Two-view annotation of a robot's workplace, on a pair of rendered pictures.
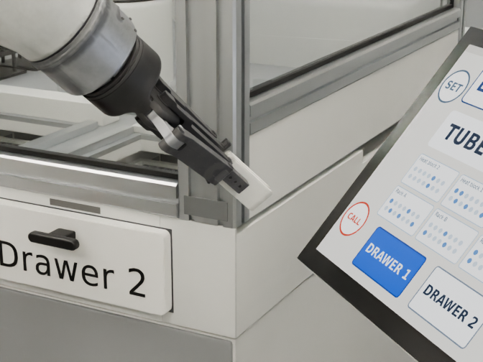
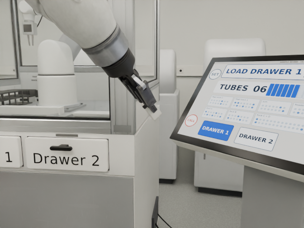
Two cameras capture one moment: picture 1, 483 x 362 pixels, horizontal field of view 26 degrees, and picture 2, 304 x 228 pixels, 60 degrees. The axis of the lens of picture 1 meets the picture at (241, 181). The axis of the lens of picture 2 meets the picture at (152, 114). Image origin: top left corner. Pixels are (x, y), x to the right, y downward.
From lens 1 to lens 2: 0.49 m
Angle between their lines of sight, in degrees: 22
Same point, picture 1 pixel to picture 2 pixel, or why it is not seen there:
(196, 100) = (118, 88)
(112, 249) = (84, 149)
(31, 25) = (96, 26)
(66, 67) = (105, 50)
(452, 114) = (219, 81)
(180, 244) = (112, 144)
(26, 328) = (45, 187)
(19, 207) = (42, 138)
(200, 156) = (149, 94)
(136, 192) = (93, 126)
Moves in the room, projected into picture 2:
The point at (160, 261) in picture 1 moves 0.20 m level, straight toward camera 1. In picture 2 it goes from (105, 151) to (125, 172)
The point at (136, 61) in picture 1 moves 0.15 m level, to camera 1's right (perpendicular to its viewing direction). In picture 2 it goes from (129, 52) to (190, 53)
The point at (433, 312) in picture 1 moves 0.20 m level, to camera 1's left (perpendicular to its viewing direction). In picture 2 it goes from (248, 142) to (170, 151)
